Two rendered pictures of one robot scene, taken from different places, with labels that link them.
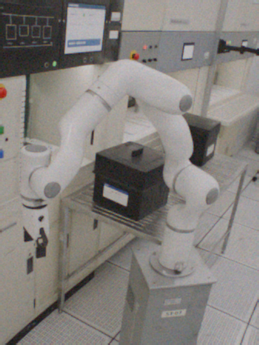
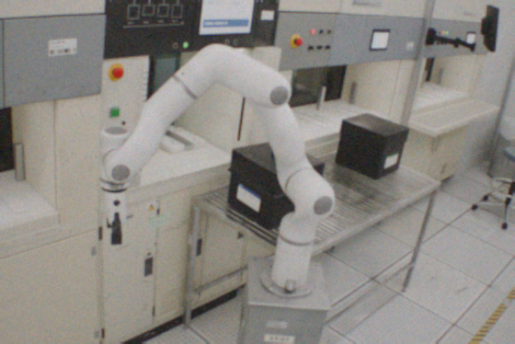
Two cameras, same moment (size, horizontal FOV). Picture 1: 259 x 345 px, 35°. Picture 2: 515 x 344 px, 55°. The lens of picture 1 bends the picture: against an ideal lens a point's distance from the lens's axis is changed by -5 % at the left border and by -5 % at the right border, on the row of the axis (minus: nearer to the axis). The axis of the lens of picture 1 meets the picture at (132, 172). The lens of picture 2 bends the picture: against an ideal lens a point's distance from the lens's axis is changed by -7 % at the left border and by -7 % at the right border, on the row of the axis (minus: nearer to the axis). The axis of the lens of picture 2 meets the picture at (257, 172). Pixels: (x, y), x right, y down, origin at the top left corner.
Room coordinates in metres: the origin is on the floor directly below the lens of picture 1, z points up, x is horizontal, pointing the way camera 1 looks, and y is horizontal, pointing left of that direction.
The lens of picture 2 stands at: (-0.12, -0.41, 1.82)
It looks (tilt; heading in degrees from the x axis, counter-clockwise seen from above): 24 degrees down; 13
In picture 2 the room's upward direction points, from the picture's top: 8 degrees clockwise
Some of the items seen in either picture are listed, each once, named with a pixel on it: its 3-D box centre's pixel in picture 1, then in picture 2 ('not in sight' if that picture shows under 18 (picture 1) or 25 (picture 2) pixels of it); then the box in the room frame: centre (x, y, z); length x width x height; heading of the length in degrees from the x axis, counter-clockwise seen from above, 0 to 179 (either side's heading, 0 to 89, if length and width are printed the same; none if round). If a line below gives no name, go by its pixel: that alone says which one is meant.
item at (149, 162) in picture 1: (136, 162); (277, 163); (1.88, -0.01, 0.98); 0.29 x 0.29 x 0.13; 58
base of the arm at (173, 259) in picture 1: (176, 244); (291, 259); (1.39, -0.21, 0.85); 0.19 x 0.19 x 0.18
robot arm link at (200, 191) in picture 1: (193, 200); (307, 209); (1.37, -0.23, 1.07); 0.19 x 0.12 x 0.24; 38
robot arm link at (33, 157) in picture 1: (35, 171); (115, 154); (1.02, 0.26, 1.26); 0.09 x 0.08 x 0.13; 38
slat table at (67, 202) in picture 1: (162, 232); (319, 253); (2.26, -0.23, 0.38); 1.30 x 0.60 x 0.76; 153
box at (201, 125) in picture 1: (192, 138); (371, 144); (2.67, -0.36, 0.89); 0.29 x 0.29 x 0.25; 65
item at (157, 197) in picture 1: (132, 186); (272, 191); (1.88, -0.01, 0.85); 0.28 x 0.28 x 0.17; 58
